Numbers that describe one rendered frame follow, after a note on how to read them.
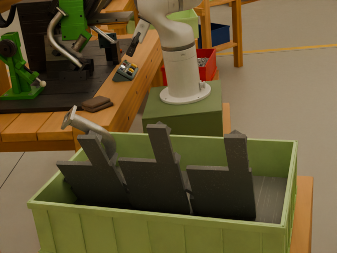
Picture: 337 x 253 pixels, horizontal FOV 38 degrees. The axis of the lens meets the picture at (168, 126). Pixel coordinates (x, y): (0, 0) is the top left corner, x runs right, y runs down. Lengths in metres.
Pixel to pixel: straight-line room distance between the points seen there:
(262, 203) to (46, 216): 0.55
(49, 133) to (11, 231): 1.23
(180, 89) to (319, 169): 1.68
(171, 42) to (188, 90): 0.19
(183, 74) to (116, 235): 0.73
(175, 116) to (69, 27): 0.88
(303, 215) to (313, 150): 2.11
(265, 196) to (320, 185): 1.73
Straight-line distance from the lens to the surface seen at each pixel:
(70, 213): 1.21
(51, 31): 2.35
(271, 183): 1.42
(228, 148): 1.05
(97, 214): 1.17
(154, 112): 1.70
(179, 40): 1.68
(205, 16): 4.83
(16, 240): 2.89
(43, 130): 1.86
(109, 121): 1.79
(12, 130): 1.92
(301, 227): 1.35
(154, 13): 1.64
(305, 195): 1.48
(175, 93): 1.76
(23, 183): 3.44
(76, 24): 2.34
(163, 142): 1.10
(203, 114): 1.65
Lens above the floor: 1.57
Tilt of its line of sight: 24 degrees down
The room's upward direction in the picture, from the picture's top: 6 degrees counter-clockwise
